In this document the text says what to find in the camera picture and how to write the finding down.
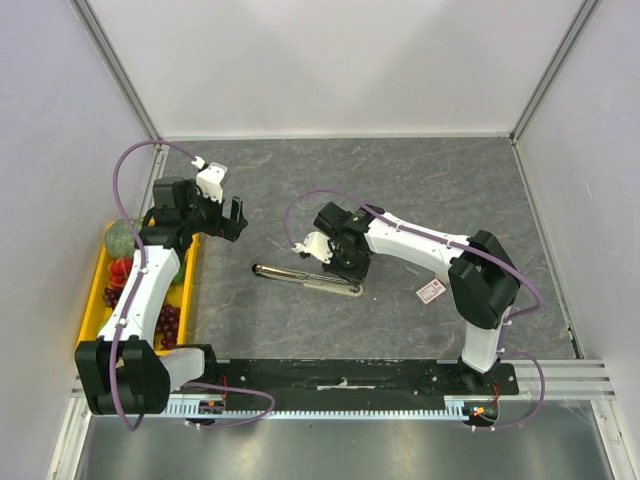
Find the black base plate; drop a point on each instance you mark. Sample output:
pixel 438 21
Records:
pixel 437 378

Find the silver and black stapler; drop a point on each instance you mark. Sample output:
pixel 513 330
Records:
pixel 309 280

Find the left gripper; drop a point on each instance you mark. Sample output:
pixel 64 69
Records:
pixel 228 228

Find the grey cable duct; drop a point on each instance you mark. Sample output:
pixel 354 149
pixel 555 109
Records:
pixel 208 408

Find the yellow plastic bin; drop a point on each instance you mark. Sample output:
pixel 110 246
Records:
pixel 179 294

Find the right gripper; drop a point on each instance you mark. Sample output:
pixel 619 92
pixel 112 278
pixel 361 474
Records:
pixel 347 267

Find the red cherry tomato cluster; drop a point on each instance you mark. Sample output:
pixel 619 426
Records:
pixel 119 271

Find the green striped melon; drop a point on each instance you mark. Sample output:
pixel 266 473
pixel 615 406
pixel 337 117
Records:
pixel 119 241

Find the red white staple box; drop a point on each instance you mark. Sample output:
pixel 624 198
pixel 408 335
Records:
pixel 431 291

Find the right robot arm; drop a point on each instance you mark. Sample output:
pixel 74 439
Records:
pixel 476 269

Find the purple grape bunch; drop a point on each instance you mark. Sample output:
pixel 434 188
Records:
pixel 167 325

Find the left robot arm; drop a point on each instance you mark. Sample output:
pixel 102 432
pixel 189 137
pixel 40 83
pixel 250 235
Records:
pixel 120 371

